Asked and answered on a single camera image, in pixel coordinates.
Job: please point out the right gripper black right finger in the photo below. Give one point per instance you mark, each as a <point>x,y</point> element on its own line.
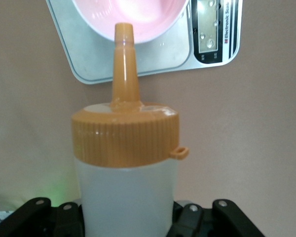
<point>212,222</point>

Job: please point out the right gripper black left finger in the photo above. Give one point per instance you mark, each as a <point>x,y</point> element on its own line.
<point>39,219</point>

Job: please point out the brown table cover sheet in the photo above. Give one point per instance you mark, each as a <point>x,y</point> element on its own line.
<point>236,148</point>

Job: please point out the pink plastic cup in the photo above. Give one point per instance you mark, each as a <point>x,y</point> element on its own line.
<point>148,14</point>

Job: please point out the translucent sauce bottle orange cap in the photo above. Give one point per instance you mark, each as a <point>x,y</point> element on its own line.
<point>125,172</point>

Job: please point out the silver digital kitchen scale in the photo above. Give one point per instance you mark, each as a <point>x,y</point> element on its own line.
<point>93,56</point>

